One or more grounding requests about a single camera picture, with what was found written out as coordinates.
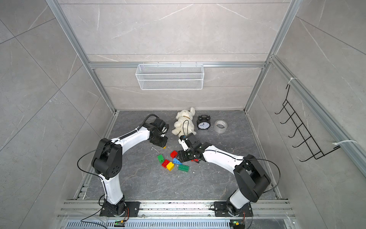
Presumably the light green square lego brick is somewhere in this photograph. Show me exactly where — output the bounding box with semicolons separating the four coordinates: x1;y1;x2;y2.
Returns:
157;155;165;164

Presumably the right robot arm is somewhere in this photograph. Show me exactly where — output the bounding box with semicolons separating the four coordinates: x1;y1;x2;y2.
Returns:
178;140;271;216

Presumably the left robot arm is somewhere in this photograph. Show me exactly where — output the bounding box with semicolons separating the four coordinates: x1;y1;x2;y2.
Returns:
91;114;169;215

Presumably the dark green long lego brick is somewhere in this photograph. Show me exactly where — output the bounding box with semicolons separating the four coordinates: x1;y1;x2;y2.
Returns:
178;165;190;172

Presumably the red square lego brick top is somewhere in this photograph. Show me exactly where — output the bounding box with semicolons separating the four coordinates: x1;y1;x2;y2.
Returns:
170;151;178;159

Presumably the red square lego brick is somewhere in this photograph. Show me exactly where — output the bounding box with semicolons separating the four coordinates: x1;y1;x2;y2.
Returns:
170;151;178;159
162;159;170;168

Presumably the blue long lego brick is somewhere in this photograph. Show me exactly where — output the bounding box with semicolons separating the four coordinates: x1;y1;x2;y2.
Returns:
173;158;182;165

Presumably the yellow square lego brick bottom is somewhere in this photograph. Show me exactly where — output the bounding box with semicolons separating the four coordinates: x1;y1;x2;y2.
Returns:
166;162;174;171

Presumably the red square lego brick bottom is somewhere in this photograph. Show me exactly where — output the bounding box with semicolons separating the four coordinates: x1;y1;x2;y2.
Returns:
162;159;170;168

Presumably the white plush dog toy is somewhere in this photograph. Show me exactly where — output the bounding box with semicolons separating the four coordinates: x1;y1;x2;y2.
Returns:
172;107;196;137

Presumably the black alarm clock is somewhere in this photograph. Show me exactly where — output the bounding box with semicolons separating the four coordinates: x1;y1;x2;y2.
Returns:
197;114;211;130

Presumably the clear tape roll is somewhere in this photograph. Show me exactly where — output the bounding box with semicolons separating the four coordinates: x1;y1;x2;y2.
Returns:
213;120;228;134

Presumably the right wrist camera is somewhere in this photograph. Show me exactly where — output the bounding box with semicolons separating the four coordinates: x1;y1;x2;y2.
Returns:
178;133;198;151

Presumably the white wire mesh basket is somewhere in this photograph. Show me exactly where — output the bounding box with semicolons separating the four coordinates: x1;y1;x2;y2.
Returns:
135;64;205;90

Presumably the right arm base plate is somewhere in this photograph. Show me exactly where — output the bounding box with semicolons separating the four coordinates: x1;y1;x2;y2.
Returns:
210;201;253;217

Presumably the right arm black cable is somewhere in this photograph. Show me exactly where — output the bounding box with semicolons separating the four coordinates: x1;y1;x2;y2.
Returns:
181;119;282;194

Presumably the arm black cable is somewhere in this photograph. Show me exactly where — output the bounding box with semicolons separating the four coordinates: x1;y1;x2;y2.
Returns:
76;114;161;229
181;119;282;194

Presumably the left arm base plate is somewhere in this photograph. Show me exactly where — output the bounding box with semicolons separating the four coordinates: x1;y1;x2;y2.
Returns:
99;201;141;218

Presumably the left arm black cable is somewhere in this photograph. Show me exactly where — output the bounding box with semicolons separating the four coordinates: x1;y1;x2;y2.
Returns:
76;114;161;229

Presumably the black wire hook rack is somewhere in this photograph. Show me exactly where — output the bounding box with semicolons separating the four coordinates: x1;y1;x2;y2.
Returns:
274;85;341;162

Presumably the aluminium mounting rail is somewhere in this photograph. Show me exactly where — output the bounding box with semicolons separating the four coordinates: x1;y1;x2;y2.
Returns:
57;199;296;219

